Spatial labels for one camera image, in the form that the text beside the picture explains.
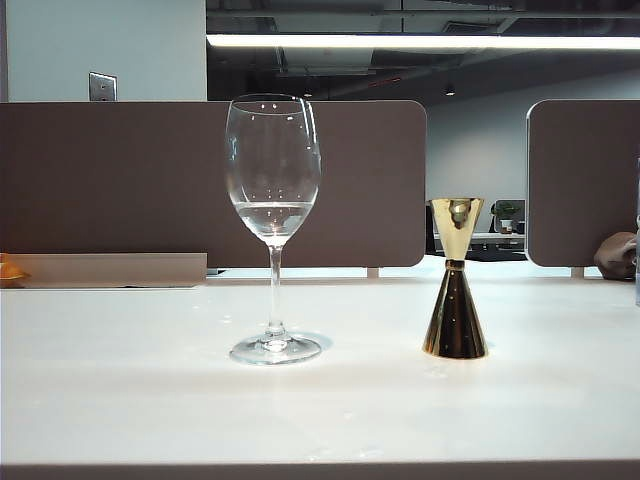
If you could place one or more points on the brown desk partition rounded corner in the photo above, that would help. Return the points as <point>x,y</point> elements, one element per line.
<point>580,175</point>

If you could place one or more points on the wide brown desk partition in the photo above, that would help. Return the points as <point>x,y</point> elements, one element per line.
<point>125,175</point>

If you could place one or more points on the orange yellow object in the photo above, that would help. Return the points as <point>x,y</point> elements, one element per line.
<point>10,272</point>

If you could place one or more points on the small ceiling spotlight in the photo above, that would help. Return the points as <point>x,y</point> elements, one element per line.
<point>450,91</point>

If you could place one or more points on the white partition support post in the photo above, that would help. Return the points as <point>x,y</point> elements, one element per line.
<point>373,273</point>
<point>578,272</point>

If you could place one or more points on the clear wine glass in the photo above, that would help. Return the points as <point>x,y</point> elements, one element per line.
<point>272,225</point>

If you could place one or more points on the black office chair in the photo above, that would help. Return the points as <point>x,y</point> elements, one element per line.
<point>430,245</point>

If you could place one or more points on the long ceiling light strip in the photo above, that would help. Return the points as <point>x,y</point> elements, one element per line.
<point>400,41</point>

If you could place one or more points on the metal wall switch plate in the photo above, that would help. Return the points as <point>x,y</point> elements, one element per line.
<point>102,87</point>

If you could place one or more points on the white background desk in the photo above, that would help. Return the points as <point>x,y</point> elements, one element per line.
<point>500,240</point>

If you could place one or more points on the brown crumpled bag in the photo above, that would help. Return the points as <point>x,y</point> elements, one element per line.
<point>615,255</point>

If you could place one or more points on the gold double-cone jigger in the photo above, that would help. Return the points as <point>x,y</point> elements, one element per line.
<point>455,325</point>

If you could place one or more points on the small potted green plant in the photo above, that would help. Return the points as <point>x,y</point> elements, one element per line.
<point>506,210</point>

